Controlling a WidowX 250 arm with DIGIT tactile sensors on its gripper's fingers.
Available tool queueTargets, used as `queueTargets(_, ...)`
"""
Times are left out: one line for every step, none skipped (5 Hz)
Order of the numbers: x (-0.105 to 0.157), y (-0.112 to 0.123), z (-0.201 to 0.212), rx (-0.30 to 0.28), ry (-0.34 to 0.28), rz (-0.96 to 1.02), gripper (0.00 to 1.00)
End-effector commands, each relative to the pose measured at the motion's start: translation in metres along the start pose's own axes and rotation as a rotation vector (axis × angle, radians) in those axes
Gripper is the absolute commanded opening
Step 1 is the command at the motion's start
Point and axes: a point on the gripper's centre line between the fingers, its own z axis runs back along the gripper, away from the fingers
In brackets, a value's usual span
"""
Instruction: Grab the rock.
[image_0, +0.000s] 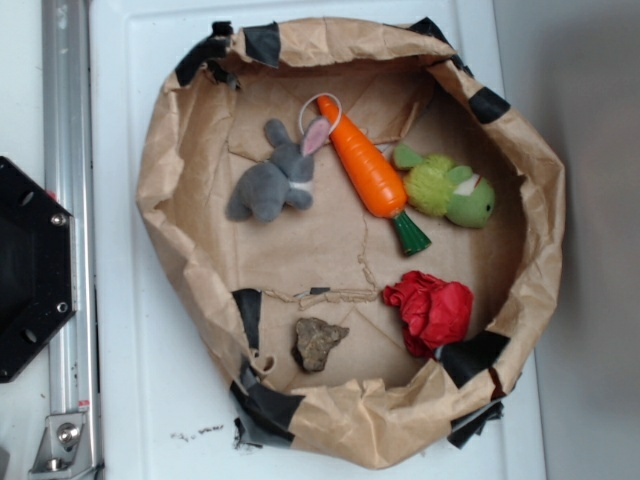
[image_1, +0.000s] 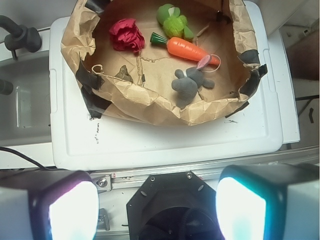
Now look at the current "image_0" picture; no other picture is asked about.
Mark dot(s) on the brown rock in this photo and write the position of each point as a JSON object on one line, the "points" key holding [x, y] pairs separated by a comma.
{"points": [[315, 338]]}

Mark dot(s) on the brown paper bag basin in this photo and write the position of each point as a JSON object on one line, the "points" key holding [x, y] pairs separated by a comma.
{"points": [[246, 284]]}

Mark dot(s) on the grey plush bunny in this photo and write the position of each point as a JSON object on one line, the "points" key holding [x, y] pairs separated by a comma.
{"points": [[285, 178]]}

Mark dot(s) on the orange toy carrot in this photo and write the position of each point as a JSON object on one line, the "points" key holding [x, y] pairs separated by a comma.
{"points": [[377, 184]]}

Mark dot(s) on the green plush toy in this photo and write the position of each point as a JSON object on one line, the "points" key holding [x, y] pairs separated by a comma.
{"points": [[439, 187]]}

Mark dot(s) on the red crumpled paper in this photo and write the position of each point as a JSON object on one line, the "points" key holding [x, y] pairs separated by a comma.
{"points": [[434, 312]]}

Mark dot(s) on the white tray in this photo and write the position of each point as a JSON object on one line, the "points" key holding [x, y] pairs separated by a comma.
{"points": [[166, 411]]}

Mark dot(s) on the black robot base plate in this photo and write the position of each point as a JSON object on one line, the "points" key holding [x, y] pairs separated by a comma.
{"points": [[37, 286]]}

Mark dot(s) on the aluminium rail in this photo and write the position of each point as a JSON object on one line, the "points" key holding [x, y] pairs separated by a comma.
{"points": [[74, 377]]}

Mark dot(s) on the metal corner bracket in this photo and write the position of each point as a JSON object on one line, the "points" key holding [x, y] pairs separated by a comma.
{"points": [[65, 449]]}

